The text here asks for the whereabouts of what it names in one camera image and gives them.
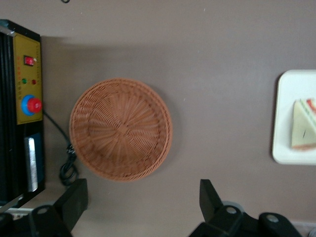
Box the round brown wicker basket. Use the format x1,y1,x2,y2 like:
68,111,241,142
69,78,173,183

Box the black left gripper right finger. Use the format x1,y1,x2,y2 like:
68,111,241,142
189,179,249,237

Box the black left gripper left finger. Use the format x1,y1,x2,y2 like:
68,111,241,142
29,178,89,237

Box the cream plastic tray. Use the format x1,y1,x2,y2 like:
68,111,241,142
272,69,316,165

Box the triangular sandwich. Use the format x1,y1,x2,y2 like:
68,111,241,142
291,98,316,152

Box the black machine with yellow panel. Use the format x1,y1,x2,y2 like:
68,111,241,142
0,19,47,213

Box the black machine power cord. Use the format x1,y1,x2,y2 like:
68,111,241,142
42,110,82,187

